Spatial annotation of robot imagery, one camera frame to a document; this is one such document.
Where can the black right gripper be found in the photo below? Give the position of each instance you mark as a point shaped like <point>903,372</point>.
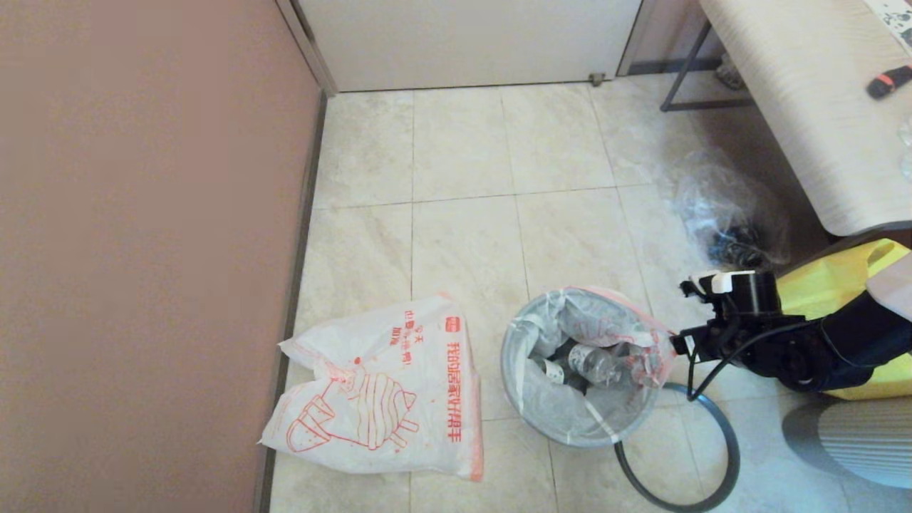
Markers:
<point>719,342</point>

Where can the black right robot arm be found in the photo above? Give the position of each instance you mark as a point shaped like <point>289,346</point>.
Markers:
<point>841,349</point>

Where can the grey ribbed robot base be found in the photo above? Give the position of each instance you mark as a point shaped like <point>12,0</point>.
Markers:
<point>862,442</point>

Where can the dark items in clear bag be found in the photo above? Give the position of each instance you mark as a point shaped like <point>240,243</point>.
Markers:
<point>741,246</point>

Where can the clear plastic bag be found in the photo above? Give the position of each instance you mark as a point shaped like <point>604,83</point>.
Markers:
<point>712,199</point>

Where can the yellow non-woven bag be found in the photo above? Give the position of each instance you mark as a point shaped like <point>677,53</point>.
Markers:
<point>819,292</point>

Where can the clear plastic bottle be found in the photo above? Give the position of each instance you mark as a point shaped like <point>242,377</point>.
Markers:
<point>595,363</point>

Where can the dark bottle white label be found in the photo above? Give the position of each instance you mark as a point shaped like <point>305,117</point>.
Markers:
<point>552,370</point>

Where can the beige table with metal legs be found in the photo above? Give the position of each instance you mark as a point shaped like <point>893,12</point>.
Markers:
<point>705,105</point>

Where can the small white object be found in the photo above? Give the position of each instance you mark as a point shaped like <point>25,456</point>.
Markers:
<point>728,71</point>

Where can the small metal door stopper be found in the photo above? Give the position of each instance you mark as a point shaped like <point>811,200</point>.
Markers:
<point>597,79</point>

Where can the black and red marker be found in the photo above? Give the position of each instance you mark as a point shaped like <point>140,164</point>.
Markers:
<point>887,82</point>

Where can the white door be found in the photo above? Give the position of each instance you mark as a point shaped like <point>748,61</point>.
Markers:
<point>470,43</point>

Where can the black-printed white paper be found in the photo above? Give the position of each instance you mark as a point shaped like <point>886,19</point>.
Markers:
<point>894,18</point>

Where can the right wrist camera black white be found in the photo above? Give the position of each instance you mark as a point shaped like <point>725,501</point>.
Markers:
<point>748,296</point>

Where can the grey door frame post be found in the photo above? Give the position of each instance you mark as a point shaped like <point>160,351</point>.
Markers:
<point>306,43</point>

